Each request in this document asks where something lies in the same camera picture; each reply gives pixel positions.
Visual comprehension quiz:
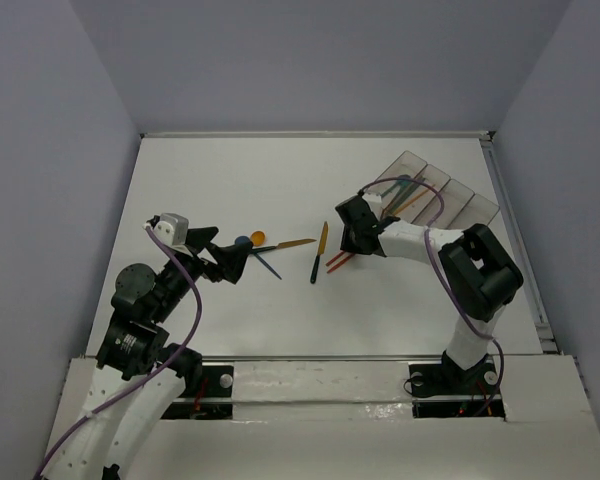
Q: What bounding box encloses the orange plastic chopstick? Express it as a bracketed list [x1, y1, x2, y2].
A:
[395, 187, 432, 215]

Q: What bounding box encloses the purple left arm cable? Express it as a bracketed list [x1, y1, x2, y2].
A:
[34, 227, 204, 479]

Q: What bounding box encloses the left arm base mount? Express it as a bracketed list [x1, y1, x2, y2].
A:
[161, 363, 234, 421]

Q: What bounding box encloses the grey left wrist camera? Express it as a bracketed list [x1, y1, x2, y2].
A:
[144, 213, 189, 248]

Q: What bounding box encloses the blue plastic spoon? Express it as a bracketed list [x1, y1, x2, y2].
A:
[233, 235, 283, 281]

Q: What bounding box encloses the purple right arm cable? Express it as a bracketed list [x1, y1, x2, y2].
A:
[358, 178, 505, 416]

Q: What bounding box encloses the orange plastic spoon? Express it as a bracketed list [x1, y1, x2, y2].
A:
[249, 230, 266, 247]

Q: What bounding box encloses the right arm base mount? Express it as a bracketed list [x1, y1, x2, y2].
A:
[403, 361, 506, 419]

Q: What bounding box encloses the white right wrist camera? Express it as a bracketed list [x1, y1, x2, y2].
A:
[362, 192, 383, 219]

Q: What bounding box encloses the gold knife dark handle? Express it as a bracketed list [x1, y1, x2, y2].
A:
[251, 238, 316, 254]
[310, 221, 329, 284]

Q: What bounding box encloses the teal plastic spoon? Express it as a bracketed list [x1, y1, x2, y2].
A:
[381, 174, 411, 202]

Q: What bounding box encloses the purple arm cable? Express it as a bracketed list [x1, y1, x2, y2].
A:
[358, 178, 505, 416]
[34, 227, 204, 479]

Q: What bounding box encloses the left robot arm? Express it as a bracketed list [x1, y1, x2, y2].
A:
[34, 214, 253, 479]

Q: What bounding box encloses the clear smoked utensil organizer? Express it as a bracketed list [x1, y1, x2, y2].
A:
[363, 150, 508, 246]

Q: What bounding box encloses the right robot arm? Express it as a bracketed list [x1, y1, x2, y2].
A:
[335, 195, 524, 392]

